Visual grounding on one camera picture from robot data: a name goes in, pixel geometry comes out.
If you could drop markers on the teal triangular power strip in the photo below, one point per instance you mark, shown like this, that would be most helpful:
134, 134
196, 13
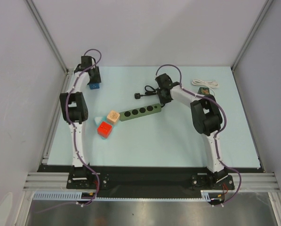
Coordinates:
100, 119

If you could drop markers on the white slotted cable duct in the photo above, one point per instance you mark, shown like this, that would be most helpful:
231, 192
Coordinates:
80, 196

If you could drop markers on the beige cube socket adapter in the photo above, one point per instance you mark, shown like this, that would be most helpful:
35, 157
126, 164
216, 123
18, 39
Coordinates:
113, 117

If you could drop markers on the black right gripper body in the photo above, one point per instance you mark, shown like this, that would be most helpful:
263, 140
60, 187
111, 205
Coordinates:
161, 96

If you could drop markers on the aluminium frame rail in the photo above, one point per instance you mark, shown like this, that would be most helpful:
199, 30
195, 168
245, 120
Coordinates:
48, 117

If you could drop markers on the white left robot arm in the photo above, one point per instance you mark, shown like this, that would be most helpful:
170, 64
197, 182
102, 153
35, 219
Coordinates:
75, 114

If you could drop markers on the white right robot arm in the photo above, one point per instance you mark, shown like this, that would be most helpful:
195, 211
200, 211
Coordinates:
206, 118

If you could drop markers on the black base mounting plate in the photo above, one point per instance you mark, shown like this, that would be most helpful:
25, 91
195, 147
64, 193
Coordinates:
146, 182

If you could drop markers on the green power strip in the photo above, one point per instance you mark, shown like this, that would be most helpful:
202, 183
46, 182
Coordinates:
140, 112

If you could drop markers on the dark green cube socket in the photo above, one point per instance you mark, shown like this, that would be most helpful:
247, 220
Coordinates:
204, 91

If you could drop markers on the red cube socket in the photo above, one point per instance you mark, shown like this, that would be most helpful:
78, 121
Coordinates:
104, 129

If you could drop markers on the blue cube socket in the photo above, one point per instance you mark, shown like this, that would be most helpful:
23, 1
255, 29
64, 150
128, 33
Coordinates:
93, 86

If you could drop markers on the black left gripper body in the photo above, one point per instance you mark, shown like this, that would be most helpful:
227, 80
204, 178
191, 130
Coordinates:
96, 78

